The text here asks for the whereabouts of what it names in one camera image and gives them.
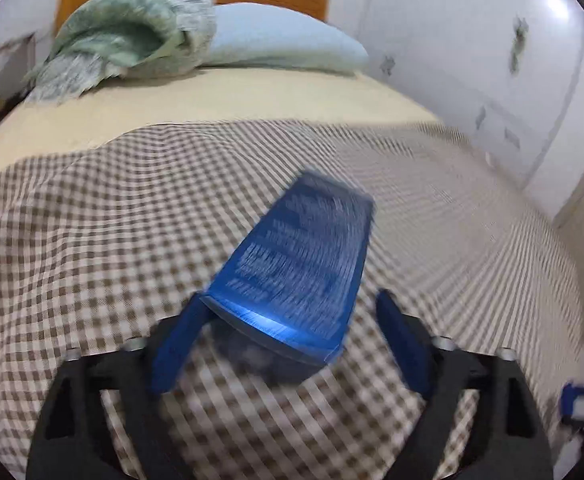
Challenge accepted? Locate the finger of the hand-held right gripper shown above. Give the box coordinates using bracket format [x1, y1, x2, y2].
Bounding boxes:
[559, 380, 584, 428]

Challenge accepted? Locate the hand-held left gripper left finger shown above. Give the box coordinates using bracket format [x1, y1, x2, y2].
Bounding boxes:
[26, 294, 215, 480]

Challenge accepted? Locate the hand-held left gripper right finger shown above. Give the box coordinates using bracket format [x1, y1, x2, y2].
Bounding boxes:
[375, 288, 555, 480]

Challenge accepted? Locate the dark blue box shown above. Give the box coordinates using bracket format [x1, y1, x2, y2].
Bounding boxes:
[199, 170, 377, 367]

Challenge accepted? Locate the brown checkered blanket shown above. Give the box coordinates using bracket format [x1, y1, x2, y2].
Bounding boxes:
[0, 119, 584, 480]

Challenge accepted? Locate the cream bed sheet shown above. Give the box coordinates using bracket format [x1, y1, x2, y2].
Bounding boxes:
[0, 67, 443, 171]

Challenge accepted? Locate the white built-in wardrobe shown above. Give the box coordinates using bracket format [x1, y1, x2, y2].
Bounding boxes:
[327, 0, 584, 221]

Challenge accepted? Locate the green floral quilt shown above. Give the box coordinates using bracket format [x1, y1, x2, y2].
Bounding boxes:
[24, 0, 218, 106]

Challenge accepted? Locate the light blue pillow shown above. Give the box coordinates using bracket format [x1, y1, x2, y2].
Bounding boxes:
[199, 2, 370, 77]

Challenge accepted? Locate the cloth hanging on wardrobe handle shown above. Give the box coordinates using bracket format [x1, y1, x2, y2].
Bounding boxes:
[509, 16, 529, 73]

